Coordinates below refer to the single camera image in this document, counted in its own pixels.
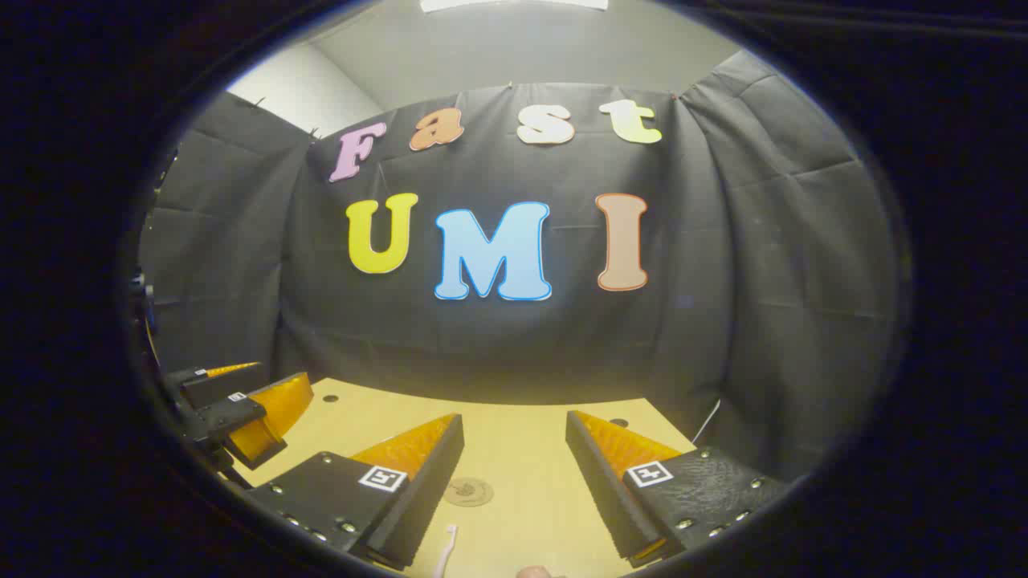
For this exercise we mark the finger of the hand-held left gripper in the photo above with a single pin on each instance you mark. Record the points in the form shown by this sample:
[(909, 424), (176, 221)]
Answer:
[(217, 385), (241, 413)]

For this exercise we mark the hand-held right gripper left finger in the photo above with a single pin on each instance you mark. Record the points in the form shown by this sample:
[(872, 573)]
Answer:
[(426, 474)]

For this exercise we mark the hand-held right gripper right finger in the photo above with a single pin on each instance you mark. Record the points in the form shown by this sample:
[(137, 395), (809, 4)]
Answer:
[(602, 482)]

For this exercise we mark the round cork coaster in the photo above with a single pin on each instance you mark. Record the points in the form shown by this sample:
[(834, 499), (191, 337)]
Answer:
[(468, 491)]

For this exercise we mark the pale pink toothbrush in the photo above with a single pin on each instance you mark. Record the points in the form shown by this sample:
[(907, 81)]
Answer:
[(446, 550)]

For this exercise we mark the wooden desktop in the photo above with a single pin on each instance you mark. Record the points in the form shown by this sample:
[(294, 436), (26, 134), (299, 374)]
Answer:
[(514, 449)]

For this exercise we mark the black backdrop cloth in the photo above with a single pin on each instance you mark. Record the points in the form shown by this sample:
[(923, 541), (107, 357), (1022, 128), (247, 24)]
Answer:
[(723, 241)]

